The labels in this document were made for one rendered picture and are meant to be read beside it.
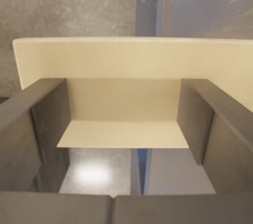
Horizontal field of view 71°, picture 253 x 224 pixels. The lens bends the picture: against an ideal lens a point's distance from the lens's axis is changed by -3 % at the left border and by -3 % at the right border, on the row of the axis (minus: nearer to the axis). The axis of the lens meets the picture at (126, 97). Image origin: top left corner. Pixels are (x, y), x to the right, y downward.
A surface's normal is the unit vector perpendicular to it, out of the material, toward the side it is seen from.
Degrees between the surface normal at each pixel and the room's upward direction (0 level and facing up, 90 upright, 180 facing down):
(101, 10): 0
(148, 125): 0
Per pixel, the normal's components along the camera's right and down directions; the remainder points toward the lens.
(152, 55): -0.01, 0.38
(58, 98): 1.00, 0.00
